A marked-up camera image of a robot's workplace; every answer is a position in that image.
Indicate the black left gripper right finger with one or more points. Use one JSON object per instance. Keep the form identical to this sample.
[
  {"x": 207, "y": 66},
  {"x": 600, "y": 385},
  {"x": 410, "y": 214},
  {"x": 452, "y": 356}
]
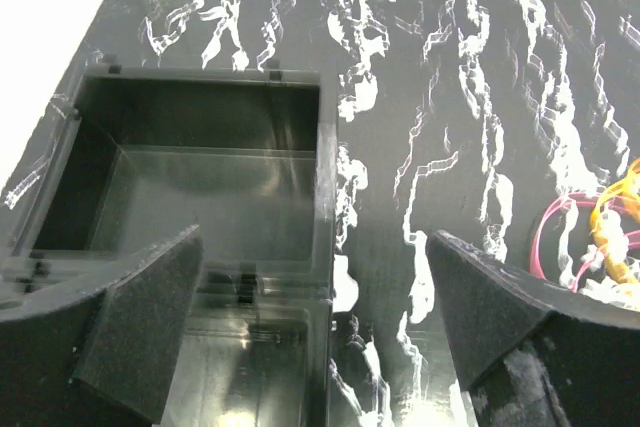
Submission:
[{"x": 529, "y": 352}]

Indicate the black three-compartment tray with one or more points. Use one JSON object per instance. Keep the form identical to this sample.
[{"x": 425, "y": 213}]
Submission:
[{"x": 140, "y": 154}]

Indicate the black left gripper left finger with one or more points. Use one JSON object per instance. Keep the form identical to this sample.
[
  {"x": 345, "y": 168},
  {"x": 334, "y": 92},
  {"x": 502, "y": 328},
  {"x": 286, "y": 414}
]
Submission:
[{"x": 100, "y": 349}]

